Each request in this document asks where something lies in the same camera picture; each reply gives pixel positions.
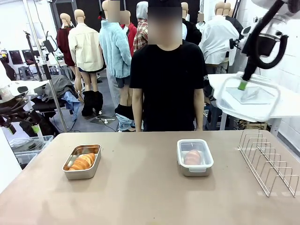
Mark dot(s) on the mannequin in cream jacket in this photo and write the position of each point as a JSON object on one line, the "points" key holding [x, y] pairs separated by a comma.
{"points": [[85, 47]]}

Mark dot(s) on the white power strip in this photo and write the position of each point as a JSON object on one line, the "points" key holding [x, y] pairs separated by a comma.
{"points": [[106, 121]]}

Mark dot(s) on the black light stand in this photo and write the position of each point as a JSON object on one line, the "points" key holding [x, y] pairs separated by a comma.
{"points": [[29, 44]]}

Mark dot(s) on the grey clothes pile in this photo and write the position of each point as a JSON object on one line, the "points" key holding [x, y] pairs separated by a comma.
{"points": [[58, 84]]}

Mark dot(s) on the mannequin in light-blue fleece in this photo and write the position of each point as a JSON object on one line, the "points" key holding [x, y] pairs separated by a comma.
{"points": [[114, 51]]}

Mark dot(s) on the golden croissant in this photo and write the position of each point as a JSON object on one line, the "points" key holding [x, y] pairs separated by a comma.
{"points": [[83, 161], [192, 157]]}

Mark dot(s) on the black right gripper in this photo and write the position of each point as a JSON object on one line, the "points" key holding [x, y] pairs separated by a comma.
{"points": [[250, 68]]}

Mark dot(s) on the mannequin in black-white jacket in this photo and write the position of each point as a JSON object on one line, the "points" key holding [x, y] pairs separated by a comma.
{"points": [[237, 25]]}

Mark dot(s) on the person's right forearm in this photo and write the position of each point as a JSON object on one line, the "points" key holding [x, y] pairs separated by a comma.
{"points": [[137, 117]]}

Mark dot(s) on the person's left forearm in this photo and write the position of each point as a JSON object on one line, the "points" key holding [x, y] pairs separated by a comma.
{"points": [[199, 117]]}

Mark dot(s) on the grey plastic stool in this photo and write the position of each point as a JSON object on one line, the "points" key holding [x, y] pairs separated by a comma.
{"points": [[23, 70]]}

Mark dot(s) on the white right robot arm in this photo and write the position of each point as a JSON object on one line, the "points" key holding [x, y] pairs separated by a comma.
{"points": [[273, 25]]}

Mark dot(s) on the clear plastic snap lid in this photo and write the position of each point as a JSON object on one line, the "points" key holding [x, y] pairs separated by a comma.
{"points": [[234, 110], [194, 143]]}

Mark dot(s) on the slanted metal pole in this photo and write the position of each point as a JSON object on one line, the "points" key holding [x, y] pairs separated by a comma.
{"points": [[35, 32]]}

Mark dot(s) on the white side table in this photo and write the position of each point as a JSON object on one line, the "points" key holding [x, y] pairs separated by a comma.
{"points": [[288, 110]]}

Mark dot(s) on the mannequin in red jacket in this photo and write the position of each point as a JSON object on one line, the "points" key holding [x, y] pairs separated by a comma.
{"points": [[131, 35]]}

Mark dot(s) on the mannequin in white shirt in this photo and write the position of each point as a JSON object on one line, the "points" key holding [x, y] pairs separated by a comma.
{"points": [[218, 39]]}

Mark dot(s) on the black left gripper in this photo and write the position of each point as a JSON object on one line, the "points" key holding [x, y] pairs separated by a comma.
{"points": [[21, 116]]}

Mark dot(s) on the blue cloth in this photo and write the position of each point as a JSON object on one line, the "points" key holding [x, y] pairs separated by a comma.
{"points": [[70, 100]]}

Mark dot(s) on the mannequin in plaid hooded shirt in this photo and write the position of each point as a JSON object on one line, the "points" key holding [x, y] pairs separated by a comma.
{"points": [[140, 35]]}

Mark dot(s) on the mannequin in black jacket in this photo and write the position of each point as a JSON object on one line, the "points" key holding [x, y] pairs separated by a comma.
{"points": [[193, 32]]}

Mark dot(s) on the rectangular stainless steel container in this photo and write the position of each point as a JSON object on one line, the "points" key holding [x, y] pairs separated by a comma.
{"points": [[80, 174], [185, 173]]}

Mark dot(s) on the mannequin in maroon sweater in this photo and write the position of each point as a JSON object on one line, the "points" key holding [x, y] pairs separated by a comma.
{"points": [[63, 44]]}

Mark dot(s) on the person in black t-shirt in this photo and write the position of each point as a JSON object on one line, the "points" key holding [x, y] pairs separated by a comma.
{"points": [[168, 77]]}

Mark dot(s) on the clear plastic storage bin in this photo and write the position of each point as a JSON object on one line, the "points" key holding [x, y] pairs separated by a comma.
{"points": [[25, 158], [39, 140]]}

